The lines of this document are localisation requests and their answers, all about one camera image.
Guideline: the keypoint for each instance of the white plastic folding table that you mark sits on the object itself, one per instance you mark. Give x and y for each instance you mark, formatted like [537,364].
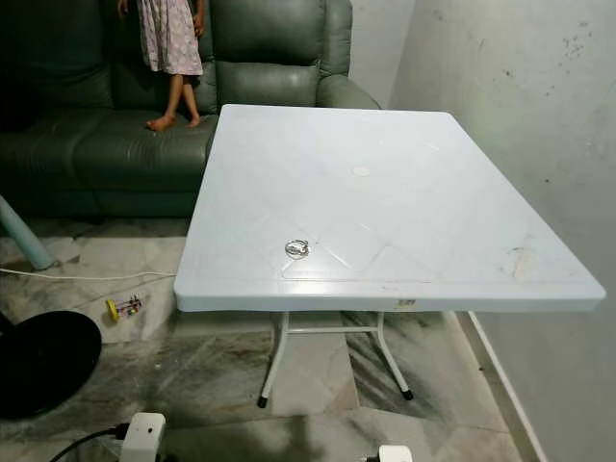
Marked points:
[375,192]

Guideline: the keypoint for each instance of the black round stand base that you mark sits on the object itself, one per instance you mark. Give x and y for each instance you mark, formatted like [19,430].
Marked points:
[48,366]

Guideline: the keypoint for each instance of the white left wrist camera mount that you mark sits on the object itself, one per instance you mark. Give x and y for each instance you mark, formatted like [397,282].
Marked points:
[143,438]

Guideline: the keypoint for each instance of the silver key bunch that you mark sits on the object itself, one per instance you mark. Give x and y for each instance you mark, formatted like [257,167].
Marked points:
[297,249]

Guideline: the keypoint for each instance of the child in floral dress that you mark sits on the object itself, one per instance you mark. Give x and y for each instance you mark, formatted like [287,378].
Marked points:
[169,38]

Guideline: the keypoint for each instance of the white wall conduit strip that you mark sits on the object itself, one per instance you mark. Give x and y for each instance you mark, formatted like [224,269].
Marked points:
[505,385]

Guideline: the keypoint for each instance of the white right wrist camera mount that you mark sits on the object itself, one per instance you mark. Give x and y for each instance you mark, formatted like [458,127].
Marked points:
[395,454]

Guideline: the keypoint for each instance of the teal pole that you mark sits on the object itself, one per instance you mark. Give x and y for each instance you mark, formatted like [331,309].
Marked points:
[27,241]

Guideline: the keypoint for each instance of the green leather sofa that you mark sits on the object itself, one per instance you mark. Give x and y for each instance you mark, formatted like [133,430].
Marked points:
[125,154]

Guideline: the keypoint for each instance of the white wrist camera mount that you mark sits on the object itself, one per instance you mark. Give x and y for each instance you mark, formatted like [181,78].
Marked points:
[395,454]
[143,438]

